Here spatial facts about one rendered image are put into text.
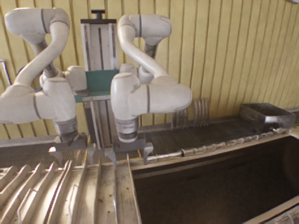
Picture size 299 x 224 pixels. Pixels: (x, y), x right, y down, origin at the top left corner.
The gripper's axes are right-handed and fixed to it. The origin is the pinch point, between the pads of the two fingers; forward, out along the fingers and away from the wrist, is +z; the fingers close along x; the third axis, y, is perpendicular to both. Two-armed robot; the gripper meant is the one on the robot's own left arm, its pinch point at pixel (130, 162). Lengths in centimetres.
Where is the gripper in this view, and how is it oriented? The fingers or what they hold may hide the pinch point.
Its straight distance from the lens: 66.4
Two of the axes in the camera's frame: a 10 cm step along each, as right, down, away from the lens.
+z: 0.0, 9.2, 3.8
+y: 2.3, 3.7, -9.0
